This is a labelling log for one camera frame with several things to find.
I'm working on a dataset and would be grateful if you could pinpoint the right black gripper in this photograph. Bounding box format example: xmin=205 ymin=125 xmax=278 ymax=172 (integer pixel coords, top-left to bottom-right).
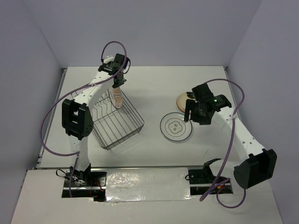
xmin=184 ymin=98 xmax=212 ymax=125

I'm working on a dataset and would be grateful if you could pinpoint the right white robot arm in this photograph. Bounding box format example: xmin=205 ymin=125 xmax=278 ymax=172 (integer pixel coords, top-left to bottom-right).
xmin=184 ymin=84 xmax=277 ymax=189

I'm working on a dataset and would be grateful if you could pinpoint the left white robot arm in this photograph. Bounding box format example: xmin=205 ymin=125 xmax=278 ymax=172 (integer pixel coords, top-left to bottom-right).
xmin=62 ymin=54 xmax=130 ymax=186

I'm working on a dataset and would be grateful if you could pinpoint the cream peach plate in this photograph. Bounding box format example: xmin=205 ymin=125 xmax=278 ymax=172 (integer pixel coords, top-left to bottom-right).
xmin=176 ymin=91 xmax=195 ymax=112

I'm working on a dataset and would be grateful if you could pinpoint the grey wire dish rack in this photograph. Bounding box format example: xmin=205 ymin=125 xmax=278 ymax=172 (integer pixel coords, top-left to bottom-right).
xmin=92 ymin=90 xmax=144 ymax=150

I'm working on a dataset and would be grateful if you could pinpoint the silver foil sheet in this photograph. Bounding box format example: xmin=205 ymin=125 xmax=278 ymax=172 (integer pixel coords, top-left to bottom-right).
xmin=106 ymin=168 xmax=191 ymax=202

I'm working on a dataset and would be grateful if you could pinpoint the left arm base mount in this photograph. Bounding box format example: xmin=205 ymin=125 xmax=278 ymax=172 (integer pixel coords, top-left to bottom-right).
xmin=56 ymin=168 xmax=107 ymax=202

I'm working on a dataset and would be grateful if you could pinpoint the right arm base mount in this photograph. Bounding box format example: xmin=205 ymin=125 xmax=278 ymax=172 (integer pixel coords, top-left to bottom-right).
xmin=185 ymin=158 xmax=233 ymax=196

